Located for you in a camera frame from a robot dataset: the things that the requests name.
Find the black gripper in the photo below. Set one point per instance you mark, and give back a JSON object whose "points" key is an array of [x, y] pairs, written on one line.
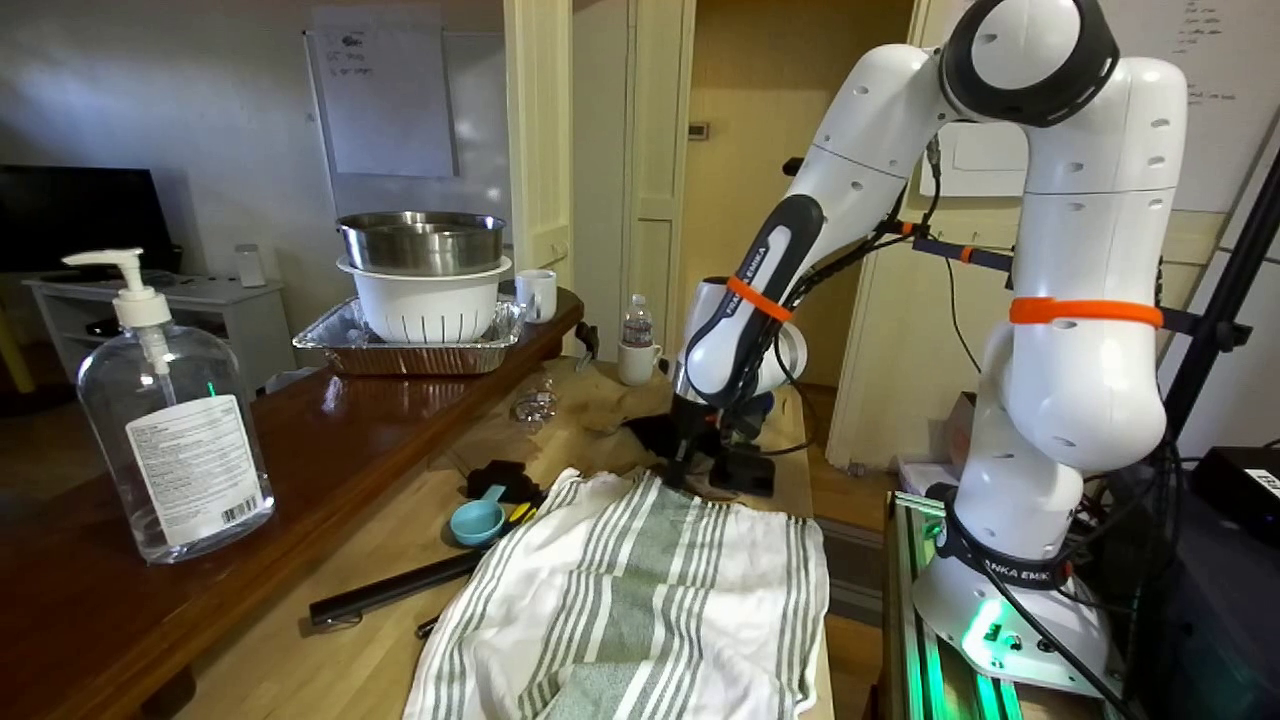
{"points": [[697, 428]]}

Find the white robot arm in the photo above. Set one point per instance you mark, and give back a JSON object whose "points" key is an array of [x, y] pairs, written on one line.
{"points": [[1070, 379]]}

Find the small water bottle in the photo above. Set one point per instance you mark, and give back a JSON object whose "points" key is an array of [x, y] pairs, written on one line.
{"points": [[639, 342]]}

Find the clear small glass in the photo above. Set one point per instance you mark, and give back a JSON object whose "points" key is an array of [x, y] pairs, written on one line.
{"points": [[539, 400]]}

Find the white green striped towel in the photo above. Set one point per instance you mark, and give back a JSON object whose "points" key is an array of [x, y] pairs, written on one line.
{"points": [[635, 603]]}

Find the small black crumpled object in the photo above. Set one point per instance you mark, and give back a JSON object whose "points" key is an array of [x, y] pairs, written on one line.
{"points": [[508, 478]]}

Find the white mug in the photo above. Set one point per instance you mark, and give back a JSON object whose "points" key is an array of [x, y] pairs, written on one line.
{"points": [[539, 294]]}

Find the blue measuring spoon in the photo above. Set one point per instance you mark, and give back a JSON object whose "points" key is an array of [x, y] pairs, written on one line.
{"points": [[479, 520]]}

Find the white plastic colander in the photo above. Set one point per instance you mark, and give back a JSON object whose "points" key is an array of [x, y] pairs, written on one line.
{"points": [[424, 308]]}

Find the aluminium foil tray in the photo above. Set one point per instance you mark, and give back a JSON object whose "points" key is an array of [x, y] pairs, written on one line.
{"points": [[354, 348]]}

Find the stainless steel bowl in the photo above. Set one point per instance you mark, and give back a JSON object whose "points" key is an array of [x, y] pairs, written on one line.
{"points": [[423, 242]]}

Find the long black stick tool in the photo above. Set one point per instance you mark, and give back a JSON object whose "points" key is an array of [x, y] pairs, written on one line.
{"points": [[356, 603]]}

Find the clear hand sanitizer pump bottle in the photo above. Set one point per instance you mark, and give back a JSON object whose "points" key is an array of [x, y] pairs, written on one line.
{"points": [[169, 422]]}

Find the black box at right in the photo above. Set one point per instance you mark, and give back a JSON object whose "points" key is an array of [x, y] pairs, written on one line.
{"points": [[1216, 640]]}

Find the black monitor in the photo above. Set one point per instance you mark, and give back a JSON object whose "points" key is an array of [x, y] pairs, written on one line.
{"points": [[51, 213]]}

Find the whiteboard on wall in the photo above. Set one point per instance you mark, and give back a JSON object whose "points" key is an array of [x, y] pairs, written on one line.
{"points": [[383, 90]]}

